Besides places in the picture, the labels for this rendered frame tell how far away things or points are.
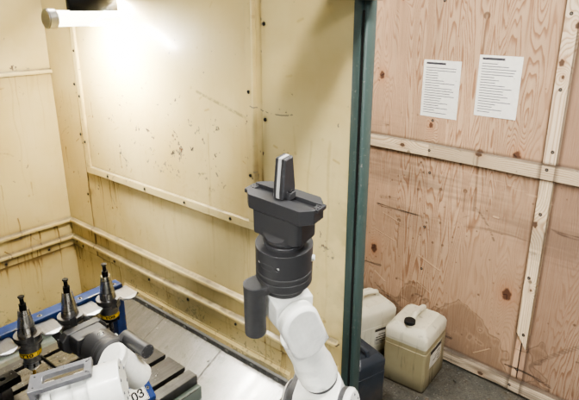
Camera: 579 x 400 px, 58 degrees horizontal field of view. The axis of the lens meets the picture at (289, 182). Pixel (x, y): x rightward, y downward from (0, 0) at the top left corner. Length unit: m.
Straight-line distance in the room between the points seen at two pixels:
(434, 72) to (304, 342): 2.23
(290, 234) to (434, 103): 2.25
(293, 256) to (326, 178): 0.61
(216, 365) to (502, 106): 1.79
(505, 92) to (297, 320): 2.12
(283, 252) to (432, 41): 2.26
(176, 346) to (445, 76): 1.86
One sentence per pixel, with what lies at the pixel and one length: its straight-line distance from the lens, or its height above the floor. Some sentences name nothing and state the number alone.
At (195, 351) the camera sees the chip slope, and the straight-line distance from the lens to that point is 1.98.
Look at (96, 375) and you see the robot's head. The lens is 0.85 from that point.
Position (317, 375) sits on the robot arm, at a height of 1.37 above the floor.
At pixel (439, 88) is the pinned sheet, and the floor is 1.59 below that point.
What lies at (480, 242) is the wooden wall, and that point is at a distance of 3.00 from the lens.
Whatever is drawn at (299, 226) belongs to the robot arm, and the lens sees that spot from 0.73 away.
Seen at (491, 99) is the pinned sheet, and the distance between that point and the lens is 2.80.
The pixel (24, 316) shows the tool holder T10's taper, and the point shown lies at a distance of 1.45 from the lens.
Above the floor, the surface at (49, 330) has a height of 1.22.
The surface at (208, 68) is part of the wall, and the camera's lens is 1.59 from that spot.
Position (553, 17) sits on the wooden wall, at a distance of 2.69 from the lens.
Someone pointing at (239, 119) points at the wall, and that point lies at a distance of 1.52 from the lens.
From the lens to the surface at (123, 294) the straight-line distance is 1.58.
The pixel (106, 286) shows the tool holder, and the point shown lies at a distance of 1.53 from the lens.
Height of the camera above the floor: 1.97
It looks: 18 degrees down
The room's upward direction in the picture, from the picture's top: straight up
